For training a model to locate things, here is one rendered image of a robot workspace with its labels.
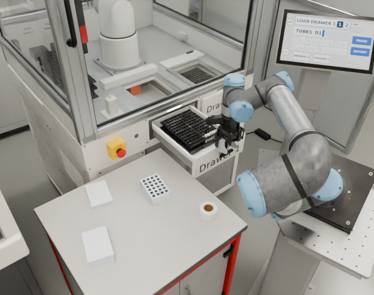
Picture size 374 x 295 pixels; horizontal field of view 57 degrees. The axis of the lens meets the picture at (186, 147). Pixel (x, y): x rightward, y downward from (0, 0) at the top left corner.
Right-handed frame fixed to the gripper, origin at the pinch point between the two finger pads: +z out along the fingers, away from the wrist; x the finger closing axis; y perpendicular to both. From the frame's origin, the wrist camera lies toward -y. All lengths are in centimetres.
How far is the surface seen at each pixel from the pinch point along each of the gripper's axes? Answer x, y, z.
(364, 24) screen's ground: 112, -8, -26
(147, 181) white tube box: -29.6, -13.2, 10.7
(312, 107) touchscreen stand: 98, -16, 27
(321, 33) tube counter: 95, -23, -21
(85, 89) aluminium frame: -41, -34, -28
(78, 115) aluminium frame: -45, -34, -18
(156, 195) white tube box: -31.2, -4.1, 10.7
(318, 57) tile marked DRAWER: 89, -17, -10
